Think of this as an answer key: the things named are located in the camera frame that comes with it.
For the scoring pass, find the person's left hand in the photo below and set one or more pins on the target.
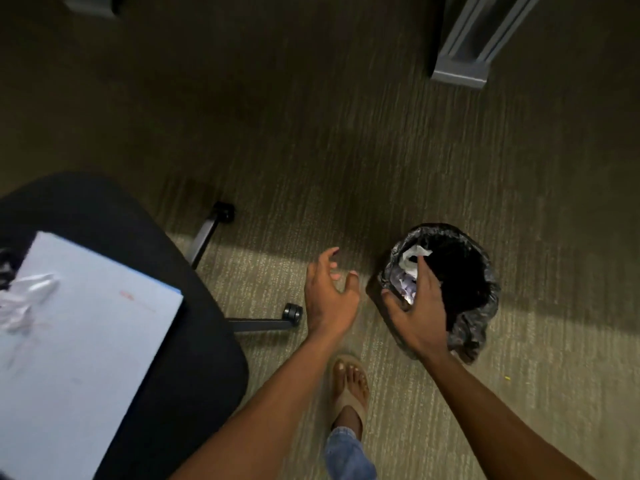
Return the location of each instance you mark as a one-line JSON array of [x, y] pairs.
[[327, 304]]

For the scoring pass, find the person's right hand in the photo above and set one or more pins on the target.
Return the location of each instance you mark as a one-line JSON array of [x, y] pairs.
[[425, 324]]

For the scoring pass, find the paper scrap wad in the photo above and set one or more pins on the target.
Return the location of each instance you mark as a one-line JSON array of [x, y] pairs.
[[404, 287]]

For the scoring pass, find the cream tissue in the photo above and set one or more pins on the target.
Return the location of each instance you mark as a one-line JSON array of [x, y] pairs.
[[412, 257]]

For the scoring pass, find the black mesh office chair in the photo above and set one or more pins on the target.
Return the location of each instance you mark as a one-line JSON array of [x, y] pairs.
[[200, 369]]

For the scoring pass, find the white papers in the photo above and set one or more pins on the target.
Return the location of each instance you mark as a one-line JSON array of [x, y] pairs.
[[90, 369]]

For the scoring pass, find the pile of white paper scraps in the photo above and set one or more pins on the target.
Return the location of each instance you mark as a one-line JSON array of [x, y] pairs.
[[25, 299]]

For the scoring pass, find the person's right forearm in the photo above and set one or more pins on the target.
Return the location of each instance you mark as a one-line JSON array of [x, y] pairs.
[[490, 419]]

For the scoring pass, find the person's left forearm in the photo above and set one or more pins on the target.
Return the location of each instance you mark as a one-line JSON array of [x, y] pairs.
[[260, 419]]

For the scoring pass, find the person's right foot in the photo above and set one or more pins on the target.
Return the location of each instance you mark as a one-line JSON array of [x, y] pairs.
[[350, 379]]

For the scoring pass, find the black lined trash bin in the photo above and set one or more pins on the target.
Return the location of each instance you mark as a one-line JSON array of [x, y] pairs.
[[470, 284]]

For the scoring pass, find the tan sandal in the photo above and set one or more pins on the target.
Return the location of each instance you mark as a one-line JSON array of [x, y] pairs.
[[352, 407]]

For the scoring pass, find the blue jeans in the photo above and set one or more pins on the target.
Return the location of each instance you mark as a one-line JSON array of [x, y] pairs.
[[350, 459]]

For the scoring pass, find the small silver foil wrapper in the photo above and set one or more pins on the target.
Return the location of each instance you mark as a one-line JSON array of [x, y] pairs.
[[6, 267]]

